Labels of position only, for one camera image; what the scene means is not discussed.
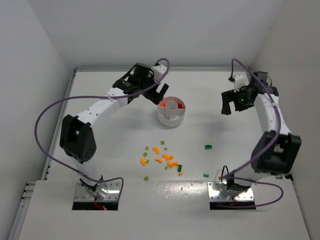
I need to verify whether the red sloped lego piece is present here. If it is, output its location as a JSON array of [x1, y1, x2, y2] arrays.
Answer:
[[159, 102, 167, 108]]

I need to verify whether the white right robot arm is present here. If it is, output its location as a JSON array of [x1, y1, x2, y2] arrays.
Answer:
[[221, 71, 302, 193]]

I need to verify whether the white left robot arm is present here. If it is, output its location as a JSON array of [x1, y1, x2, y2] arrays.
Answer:
[[59, 63, 169, 195]]

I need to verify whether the white divided round container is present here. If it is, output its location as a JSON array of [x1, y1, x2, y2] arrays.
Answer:
[[156, 96, 186, 128]]

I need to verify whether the dark green sloped lego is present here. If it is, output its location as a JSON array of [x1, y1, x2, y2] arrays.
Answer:
[[204, 144, 213, 150]]

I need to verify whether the yellow curved lego piece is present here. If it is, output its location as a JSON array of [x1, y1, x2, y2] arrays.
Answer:
[[140, 157, 148, 166]]

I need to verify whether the yellow long lego brick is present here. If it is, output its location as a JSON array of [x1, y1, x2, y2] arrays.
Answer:
[[167, 161, 180, 168]]

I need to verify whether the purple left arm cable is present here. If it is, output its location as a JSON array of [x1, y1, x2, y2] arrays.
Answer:
[[34, 57, 170, 201]]

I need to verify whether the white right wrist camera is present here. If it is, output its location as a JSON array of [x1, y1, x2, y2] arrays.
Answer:
[[233, 74, 250, 93]]

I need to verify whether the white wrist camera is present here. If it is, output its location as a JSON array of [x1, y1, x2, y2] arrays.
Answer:
[[151, 64, 167, 81], [233, 74, 250, 93]]

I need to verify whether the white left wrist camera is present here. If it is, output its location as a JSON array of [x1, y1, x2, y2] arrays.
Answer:
[[151, 64, 167, 81]]

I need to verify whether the aluminium frame rail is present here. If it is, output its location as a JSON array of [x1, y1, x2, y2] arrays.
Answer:
[[250, 71, 289, 175]]

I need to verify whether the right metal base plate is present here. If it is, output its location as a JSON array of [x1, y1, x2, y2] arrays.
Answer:
[[207, 181, 255, 203]]

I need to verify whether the metal base plate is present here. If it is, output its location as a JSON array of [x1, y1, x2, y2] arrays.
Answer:
[[207, 181, 255, 203], [74, 181, 121, 203]]

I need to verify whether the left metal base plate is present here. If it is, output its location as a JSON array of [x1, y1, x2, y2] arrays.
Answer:
[[74, 181, 121, 203]]

